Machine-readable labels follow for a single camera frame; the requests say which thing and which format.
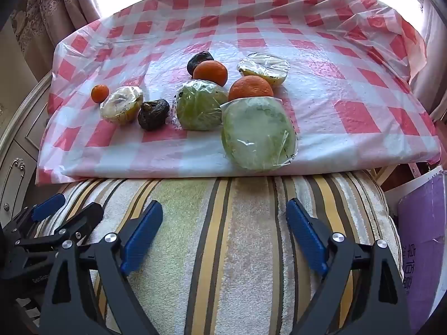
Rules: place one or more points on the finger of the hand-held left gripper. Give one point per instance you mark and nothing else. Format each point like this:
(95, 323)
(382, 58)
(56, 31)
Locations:
(49, 206)
(85, 220)

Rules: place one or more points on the white tray box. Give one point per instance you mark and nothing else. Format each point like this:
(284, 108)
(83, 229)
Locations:
(426, 223)

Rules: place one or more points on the large green melon half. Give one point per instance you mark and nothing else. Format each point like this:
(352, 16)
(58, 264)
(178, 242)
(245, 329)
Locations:
(258, 136)

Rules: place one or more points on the striped plush cushion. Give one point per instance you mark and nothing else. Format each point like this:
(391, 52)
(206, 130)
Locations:
(227, 251)

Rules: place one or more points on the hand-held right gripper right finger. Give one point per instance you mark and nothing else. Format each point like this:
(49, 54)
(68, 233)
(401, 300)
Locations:
(307, 237)

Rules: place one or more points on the white ornate cabinet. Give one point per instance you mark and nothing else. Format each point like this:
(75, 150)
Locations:
(21, 139)

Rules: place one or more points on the red checked plastic tablecloth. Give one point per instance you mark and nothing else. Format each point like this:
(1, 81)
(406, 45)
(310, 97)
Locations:
(314, 111)

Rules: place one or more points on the patterned window curtain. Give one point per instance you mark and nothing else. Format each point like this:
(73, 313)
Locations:
(433, 42)
(52, 0)

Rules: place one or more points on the green fruit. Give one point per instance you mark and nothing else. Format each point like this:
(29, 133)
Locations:
(200, 106)

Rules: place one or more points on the dark wrinkled passion fruit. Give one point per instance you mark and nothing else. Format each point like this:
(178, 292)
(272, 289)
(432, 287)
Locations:
(153, 115)
(197, 61)

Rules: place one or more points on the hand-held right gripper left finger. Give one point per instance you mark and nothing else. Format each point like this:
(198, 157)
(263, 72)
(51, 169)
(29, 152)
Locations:
(143, 237)

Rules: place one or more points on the orange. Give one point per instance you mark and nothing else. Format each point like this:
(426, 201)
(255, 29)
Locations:
(249, 89)
(211, 73)

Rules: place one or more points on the small tangerine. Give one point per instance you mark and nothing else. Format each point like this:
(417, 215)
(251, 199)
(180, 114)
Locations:
(100, 93)

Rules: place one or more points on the yellow fruit half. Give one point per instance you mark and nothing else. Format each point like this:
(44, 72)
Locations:
(263, 68)
(120, 106)

